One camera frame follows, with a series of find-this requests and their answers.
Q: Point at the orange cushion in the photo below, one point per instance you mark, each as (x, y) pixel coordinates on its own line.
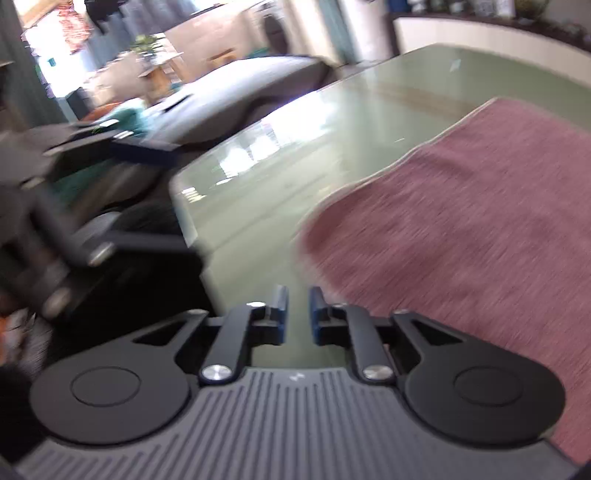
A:
(99, 112)

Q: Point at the dark green curtain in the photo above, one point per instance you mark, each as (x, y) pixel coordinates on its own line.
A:
(23, 83)

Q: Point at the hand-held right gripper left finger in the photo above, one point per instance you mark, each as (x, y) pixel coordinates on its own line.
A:
(282, 318)

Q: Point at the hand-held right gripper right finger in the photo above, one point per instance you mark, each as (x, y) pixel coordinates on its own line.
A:
(316, 321)

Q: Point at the grey sofa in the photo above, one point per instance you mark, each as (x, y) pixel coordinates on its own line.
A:
(240, 92)

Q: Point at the teal knitted cloth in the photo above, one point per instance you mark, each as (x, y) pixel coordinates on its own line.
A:
(130, 117)

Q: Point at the white cabinet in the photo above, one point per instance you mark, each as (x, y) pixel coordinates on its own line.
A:
(461, 33)

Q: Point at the washing machine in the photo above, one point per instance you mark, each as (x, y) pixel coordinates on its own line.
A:
(277, 27)

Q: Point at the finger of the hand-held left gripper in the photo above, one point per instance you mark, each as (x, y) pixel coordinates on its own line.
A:
(147, 153)
(154, 241)

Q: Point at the potted green plant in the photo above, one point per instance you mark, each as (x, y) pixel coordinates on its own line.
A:
(148, 46)

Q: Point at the wooden stand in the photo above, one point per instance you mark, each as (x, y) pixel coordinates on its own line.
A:
(161, 76)

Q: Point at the pink towel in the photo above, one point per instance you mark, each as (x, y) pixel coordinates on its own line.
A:
(461, 207)

